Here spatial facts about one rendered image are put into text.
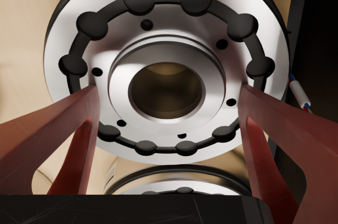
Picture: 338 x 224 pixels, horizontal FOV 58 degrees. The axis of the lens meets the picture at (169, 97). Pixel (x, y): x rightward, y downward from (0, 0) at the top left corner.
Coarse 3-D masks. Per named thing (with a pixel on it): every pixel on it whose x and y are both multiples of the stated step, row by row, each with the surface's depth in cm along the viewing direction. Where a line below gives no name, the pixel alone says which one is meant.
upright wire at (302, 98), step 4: (292, 76) 13; (288, 80) 13; (292, 80) 13; (296, 80) 13; (292, 84) 13; (296, 84) 13; (292, 88) 13; (296, 88) 13; (300, 88) 12; (296, 92) 12; (300, 92) 12; (304, 92) 12; (296, 96) 12; (300, 96) 12; (304, 96) 12; (300, 100) 12; (304, 100) 12; (308, 100) 12; (300, 104) 12; (304, 104) 12; (308, 104) 12; (304, 108) 12; (308, 108) 12; (308, 112) 12; (312, 112) 11
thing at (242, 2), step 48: (96, 0) 10; (144, 0) 11; (192, 0) 11; (240, 0) 10; (48, 48) 12; (96, 48) 12; (240, 48) 12; (288, 48) 12; (96, 144) 15; (144, 144) 15; (192, 144) 15
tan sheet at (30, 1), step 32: (0, 0) 14; (32, 0) 14; (288, 0) 14; (0, 32) 15; (32, 32) 15; (0, 64) 16; (32, 64) 16; (160, 64) 16; (0, 96) 17; (32, 96) 17; (96, 160) 20; (96, 192) 23
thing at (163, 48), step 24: (144, 48) 11; (168, 48) 11; (192, 48) 11; (120, 72) 12; (216, 72) 12; (120, 96) 12; (216, 96) 12; (144, 120) 13; (168, 120) 13; (192, 120) 13
